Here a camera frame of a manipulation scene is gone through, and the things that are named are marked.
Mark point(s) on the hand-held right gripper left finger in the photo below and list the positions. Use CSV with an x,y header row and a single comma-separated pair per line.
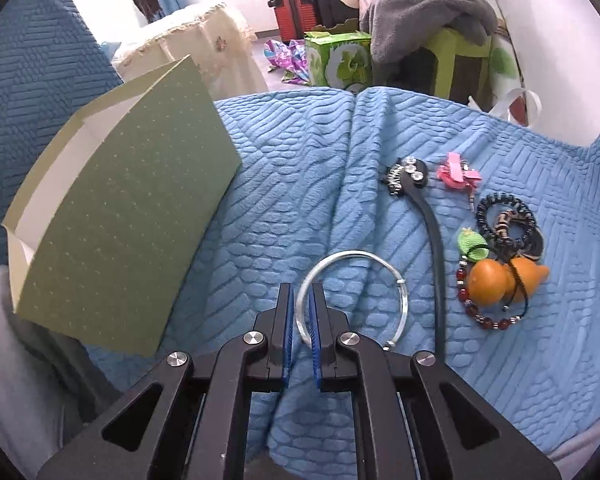
x,y
287,332

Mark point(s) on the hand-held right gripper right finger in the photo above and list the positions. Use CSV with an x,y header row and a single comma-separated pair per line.
x,y
316,335

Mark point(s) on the silver bangle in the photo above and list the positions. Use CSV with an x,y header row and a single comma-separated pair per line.
x,y
406,305

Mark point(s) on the black rhinestone headband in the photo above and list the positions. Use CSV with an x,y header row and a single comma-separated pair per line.
x,y
432,230

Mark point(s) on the orange gourd pendant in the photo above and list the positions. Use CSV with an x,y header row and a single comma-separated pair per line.
x,y
490,282

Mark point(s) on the white shallow box tray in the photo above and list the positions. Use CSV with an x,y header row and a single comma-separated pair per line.
x,y
130,200

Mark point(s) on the beige black patterned bangle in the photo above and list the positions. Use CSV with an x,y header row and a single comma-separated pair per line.
x,y
504,225

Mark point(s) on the blue textured blanket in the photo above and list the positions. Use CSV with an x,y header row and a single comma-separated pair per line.
x,y
305,160

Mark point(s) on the pink hair clip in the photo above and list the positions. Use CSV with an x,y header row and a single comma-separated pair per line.
x,y
452,170

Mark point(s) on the person's grey clothing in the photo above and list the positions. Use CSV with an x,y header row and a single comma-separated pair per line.
x,y
25,360

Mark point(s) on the colourful tie-dye cloth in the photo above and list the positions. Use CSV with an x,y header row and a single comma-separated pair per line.
x,y
292,57

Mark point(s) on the green printed carton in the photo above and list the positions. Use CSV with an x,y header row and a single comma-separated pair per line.
x,y
340,60

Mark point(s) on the cream tote bag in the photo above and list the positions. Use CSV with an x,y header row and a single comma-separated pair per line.
x,y
205,45

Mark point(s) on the red suitcase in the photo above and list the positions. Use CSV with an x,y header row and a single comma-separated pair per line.
x,y
295,15

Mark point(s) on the white plastic bag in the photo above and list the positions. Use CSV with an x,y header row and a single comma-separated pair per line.
x,y
530,100

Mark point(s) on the yellow-green stool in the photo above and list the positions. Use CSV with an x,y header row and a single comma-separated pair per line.
x,y
450,45

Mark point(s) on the leaf-print cloth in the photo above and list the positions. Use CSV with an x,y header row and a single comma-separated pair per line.
x,y
502,60

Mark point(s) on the grey fleece blanket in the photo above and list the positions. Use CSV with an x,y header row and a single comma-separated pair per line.
x,y
420,10

